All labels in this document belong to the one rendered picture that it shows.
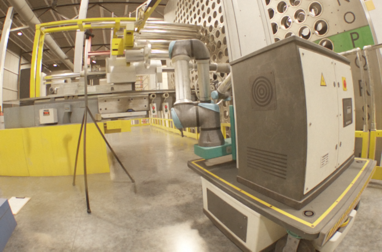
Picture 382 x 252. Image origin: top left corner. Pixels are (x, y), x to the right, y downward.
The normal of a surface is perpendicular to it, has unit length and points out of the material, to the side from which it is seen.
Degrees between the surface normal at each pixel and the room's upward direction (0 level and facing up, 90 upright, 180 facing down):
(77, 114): 90
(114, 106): 90
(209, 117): 91
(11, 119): 90
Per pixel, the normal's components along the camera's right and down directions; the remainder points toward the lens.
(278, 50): -0.92, 0.07
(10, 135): 0.39, -0.03
